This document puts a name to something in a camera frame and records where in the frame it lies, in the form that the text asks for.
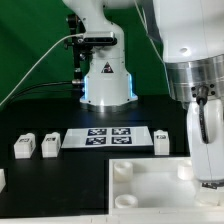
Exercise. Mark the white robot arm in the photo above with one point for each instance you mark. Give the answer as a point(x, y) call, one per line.
point(192, 34)

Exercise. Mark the grey camera on base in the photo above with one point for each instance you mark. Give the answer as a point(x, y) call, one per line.
point(100, 38)

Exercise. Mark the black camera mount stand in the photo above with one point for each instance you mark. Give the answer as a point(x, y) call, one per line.
point(81, 52)

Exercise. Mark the white block left edge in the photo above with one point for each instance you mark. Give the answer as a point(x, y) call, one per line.
point(2, 180)

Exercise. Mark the white square table top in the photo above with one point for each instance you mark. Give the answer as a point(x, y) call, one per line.
point(148, 184)

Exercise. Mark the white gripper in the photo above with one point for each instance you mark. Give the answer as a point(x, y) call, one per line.
point(207, 159)

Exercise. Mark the white board with tags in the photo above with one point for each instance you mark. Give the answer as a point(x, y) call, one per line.
point(107, 136)

